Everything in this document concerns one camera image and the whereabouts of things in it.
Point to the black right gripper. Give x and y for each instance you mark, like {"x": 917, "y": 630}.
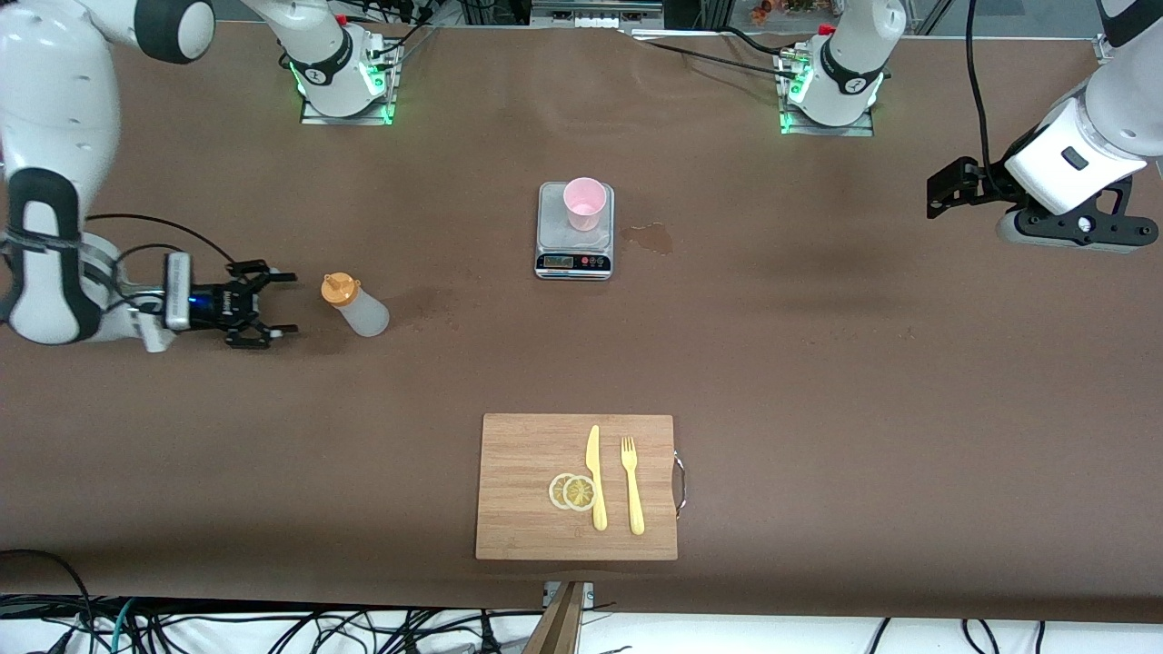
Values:
{"x": 216, "y": 302}

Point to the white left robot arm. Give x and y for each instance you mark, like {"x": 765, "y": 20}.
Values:
{"x": 854, "y": 54}

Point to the silver digital kitchen scale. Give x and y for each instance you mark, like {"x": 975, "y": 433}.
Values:
{"x": 554, "y": 232}

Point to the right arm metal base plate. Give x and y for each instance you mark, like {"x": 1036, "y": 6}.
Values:
{"x": 345, "y": 119}

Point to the wooden cutting board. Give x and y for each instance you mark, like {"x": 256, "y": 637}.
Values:
{"x": 518, "y": 454}

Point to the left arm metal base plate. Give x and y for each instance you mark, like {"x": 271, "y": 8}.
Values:
{"x": 831, "y": 130}

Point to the brown paper table cover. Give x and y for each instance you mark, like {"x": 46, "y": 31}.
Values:
{"x": 818, "y": 409}

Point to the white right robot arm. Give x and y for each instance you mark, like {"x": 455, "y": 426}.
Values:
{"x": 54, "y": 109}

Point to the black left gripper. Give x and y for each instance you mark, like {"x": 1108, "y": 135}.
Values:
{"x": 988, "y": 181}

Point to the yellow plastic fork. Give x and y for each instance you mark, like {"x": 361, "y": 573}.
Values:
{"x": 634, "y": 500}

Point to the white power strip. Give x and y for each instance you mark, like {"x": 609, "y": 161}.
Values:
{"x": 597, "y": 23}

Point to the pink plastic cup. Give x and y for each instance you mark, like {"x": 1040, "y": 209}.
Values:
{"x": 584, "y": 204}

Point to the yellow plastic knife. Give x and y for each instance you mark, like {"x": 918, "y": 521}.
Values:
{"x": 593, "y": 454}

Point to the lemon slice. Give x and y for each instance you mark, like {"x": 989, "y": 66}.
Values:
{"x": 579, "y": 493}
{"x": 556, "y": 491}

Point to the translucent sauce bottle orange cap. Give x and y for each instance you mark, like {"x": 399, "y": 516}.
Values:
{"x": 365, "y": 316}

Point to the wooden beam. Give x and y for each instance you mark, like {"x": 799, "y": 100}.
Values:
{"x": 559, "y": 627}

